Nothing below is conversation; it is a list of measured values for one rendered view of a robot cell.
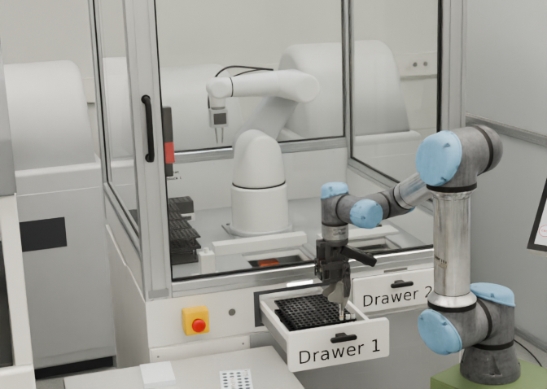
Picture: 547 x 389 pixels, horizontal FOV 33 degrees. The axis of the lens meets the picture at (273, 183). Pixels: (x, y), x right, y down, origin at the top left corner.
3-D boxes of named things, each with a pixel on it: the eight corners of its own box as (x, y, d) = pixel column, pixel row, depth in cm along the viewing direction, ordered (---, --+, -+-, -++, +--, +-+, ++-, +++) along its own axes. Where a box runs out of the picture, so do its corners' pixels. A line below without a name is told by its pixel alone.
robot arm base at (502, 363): (533, 373, 236) (534, 336, 233) (492, 391, 227) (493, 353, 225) (487, 354, 248) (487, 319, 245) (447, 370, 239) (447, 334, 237)
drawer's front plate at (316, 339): (389, 356, 258) (389, 319, 255) (289, 372, 250) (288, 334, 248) (387, 353, 260) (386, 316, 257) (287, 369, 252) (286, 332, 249)
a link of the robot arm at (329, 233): (343, 217, 261) (353, 225, 253) (343, 233, 262) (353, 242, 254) (317, 220, 259) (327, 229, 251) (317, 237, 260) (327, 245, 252)
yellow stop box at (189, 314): (210, 334, 272) (209, 310, 270) (185, 337, 270) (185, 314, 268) (206, 327, 277) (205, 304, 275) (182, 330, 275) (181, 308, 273)
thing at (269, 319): (381, 349, 259) (381, 329, 258) (293, 364, 252) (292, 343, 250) (330, 300, 296) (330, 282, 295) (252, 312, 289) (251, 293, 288)
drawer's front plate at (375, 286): (439, 301, 296) (440, 268, 294) (354, 314, 288) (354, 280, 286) (437, 299, 298) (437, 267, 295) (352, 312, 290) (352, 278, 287)
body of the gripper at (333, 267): (314, 277, 262) (313, 236, 259) (343, 273, 265) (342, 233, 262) (323, 286, 255) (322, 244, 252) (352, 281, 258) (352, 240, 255)
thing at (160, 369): (176, 384, 258) (175, 379, 258) (144, 389, 256) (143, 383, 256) (170, 365, 270) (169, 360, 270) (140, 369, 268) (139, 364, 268)
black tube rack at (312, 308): (356, 339, 265) (356, 318, 264) (298, 348, 260) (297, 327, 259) (329, 312, 286) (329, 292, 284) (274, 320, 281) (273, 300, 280)
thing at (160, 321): (462, 300, 301) (463, 258, 297) (148, 348, 273) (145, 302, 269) (353, 223, 389) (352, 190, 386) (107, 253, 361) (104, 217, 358)
